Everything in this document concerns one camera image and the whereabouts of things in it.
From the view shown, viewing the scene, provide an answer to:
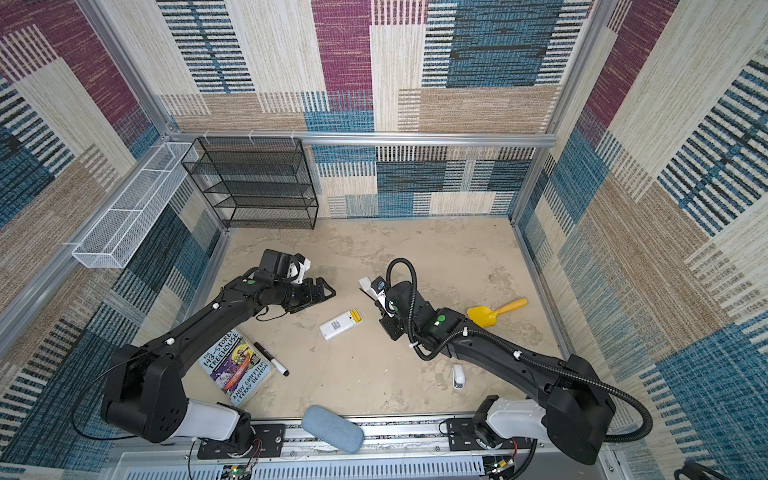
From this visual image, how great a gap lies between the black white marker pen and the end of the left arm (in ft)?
0.67

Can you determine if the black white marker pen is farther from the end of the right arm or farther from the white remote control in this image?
the end of the right arm

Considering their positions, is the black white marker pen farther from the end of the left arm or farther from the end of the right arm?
the end of the right arm

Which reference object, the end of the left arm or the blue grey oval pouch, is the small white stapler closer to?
the blue grey oval pouch

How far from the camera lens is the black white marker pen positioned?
2.78ft

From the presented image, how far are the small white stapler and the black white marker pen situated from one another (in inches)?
18.2

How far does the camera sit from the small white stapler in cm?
81

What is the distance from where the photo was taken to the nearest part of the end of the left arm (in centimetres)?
74

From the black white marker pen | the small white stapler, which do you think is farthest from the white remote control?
the small white stapler

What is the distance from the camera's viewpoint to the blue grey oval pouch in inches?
28.6

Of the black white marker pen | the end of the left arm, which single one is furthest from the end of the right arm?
the black white marker pen

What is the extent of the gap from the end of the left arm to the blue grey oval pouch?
0.89 feet

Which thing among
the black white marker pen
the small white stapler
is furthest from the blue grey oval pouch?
the small white stapler

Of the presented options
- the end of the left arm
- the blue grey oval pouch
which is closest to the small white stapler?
the blue grey oval pouch

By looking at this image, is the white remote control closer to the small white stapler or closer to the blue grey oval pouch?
the blue grey oval pouch
